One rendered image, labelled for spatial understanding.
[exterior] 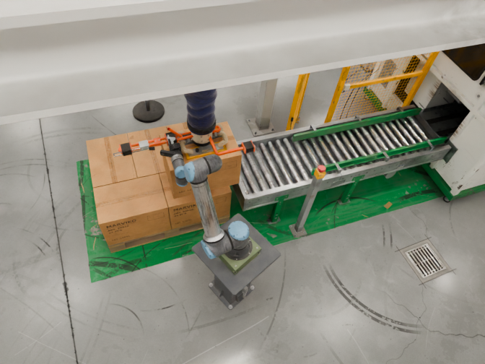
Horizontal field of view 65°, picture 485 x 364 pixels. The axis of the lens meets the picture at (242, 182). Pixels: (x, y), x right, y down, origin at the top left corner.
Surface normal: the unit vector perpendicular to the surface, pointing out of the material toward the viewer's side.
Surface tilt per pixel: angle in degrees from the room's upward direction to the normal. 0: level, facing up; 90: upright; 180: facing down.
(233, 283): 0
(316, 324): 0
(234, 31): 90
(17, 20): 90
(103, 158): 0
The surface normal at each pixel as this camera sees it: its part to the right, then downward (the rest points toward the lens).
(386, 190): 0.07, -0.59
